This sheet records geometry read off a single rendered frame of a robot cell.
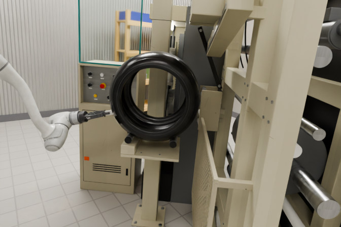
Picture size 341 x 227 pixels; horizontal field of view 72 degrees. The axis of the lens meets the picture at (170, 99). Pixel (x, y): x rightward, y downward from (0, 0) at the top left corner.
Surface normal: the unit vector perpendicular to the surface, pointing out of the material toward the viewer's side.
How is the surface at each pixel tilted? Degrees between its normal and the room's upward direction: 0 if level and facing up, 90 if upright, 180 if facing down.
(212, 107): 90
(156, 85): 90
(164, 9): 90
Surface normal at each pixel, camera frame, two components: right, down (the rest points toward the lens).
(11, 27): 0.59, 0.23
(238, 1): -0.04, -0.08
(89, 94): -0.06, 0.23
